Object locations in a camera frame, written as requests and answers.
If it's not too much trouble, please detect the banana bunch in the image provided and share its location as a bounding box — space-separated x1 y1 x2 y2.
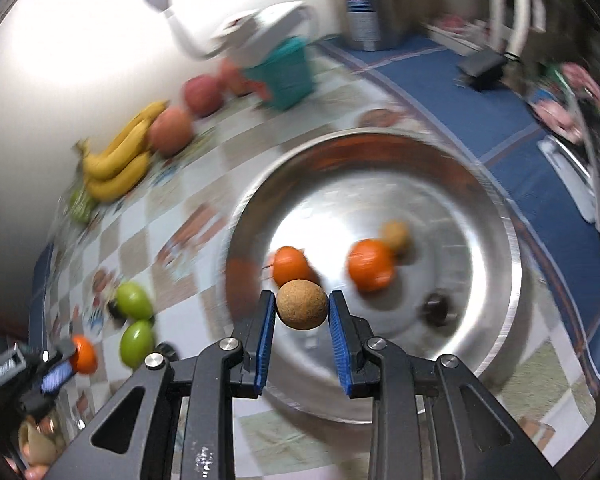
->
72 100 170 203

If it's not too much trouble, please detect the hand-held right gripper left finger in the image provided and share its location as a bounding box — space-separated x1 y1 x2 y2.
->
45 290 277 480

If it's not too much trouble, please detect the white chair frame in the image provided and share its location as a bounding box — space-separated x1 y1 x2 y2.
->
487 0 536 56

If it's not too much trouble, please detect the person's left hand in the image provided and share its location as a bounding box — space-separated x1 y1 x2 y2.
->
10 419 60 480

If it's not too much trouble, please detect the brown longan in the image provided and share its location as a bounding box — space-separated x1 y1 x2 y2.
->
276 279 329 332
381 221 412 253

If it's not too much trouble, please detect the steel basin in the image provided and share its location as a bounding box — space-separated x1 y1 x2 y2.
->
225 129 523 423

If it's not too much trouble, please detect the dark plum with long stem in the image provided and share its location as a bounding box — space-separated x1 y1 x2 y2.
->
421 292 456 328

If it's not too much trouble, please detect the large green mango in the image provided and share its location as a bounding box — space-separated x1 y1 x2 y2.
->
116 282 153 320

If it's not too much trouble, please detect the black charger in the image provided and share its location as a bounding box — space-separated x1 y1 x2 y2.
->
457 52 508 92

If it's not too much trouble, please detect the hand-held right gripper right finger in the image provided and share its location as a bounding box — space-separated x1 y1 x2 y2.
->
328 290 561 480

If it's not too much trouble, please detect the blue striped cloth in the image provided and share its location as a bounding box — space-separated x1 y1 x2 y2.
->
310 30 600 386

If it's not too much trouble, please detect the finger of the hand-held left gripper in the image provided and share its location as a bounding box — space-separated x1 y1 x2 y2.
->
20 354 78 421
30 339 77 363

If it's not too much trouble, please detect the steel thermos jug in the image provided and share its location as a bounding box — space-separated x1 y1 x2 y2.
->
342 0 421 52

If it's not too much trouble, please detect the teal box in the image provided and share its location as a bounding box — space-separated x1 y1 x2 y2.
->
242 35 315 112

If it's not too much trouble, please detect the red apple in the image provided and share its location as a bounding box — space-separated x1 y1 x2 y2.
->
147 108 195 156
182 75 227 118
219 60 256 97

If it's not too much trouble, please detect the plastic bag of green fruit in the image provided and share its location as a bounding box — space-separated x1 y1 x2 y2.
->
55 180 101 226

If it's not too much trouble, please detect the orange with short stem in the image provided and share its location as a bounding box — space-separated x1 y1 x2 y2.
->
262 246 318 286

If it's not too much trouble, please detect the white power strip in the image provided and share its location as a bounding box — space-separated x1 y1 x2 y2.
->
212 2 318 68

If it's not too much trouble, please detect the small green mango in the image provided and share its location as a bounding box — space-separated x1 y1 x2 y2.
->
119 320 156 368

